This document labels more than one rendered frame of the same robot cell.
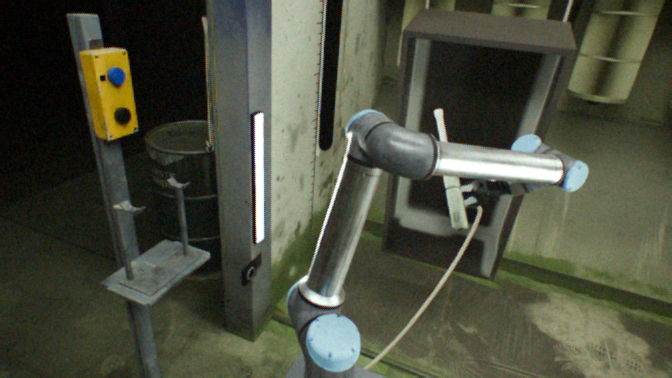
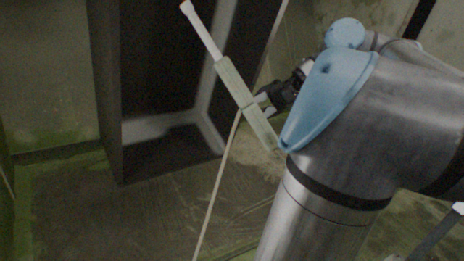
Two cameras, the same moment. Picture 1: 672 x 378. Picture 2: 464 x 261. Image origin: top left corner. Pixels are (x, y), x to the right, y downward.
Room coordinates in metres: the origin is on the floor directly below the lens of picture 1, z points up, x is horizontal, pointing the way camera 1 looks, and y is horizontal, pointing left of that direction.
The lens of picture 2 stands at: (1.01, 0.20, 1.56)
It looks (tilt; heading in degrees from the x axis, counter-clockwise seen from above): 36 degrees down; 303
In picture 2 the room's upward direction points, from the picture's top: 11 degrees clockwise
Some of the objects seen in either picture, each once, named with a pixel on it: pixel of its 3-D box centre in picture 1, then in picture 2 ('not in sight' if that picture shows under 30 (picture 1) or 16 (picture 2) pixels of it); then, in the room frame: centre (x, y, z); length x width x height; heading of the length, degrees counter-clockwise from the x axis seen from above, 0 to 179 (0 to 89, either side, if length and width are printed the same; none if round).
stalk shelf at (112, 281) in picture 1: (158, 269); not in sight; (1.20, 0.63, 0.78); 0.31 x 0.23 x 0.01; 159
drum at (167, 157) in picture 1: (200, 198); not in sight; (2.36, 0.88, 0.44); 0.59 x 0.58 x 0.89; 50
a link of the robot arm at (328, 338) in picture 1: (331, 352); not in sight; (0.84, -0.02, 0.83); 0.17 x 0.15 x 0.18; 22
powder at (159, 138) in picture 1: (195, 137); not in sight; (2.36, 0.89, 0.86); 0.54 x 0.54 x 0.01
